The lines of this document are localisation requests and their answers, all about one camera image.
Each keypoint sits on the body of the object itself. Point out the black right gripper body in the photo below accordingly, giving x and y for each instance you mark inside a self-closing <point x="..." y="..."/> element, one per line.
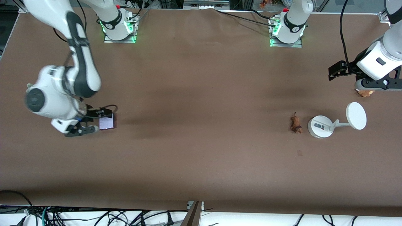
<point x="93" y="112"/>

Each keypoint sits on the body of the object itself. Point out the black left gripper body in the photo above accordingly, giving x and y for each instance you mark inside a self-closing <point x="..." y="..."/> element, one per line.
<point x="350" y="67"/>

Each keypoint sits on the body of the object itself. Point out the lavender rectangular card box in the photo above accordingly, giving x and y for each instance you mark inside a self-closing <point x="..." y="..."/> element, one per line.
<point x="106" y="122"/>

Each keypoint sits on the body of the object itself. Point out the brown lion figurine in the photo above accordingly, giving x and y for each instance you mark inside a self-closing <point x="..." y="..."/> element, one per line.
<point x="296" y="125"/>

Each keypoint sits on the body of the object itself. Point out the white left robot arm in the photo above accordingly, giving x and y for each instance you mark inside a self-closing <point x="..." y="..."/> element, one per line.
<point x="380" y="59"/>

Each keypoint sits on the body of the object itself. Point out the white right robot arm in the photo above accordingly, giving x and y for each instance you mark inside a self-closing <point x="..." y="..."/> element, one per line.
<point x="78" y="72"/>

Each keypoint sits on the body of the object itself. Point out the white round desk lamp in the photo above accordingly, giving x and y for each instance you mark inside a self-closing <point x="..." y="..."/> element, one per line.
<point x="320" y="126"/>

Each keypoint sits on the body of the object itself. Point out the brown table cover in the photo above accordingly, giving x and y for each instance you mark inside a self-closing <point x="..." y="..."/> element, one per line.
<point x="201" y="78"/>

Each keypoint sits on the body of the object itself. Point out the orange toy figure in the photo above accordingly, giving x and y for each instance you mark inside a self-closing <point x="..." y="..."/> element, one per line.
<point x="263" y="3"/>

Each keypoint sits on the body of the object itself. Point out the brown table leg beam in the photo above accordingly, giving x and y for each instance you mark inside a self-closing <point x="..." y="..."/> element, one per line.
<point x="191" y="218"/>

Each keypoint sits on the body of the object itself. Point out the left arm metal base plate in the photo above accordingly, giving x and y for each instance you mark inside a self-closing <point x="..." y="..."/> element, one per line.
<point x="287" y="45"/>

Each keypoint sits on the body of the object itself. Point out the aluminium frame profile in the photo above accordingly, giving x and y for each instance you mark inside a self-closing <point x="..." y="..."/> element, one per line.
<point x="21" y="8"/>
<point x="383" y="16"/>

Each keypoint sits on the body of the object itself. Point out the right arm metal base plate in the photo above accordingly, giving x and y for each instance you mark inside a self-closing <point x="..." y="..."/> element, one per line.
<point x="119" y="41"/>

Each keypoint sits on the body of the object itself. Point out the grey metal bracket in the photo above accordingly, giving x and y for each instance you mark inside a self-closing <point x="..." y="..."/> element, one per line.
<point x="205" y="3"/>

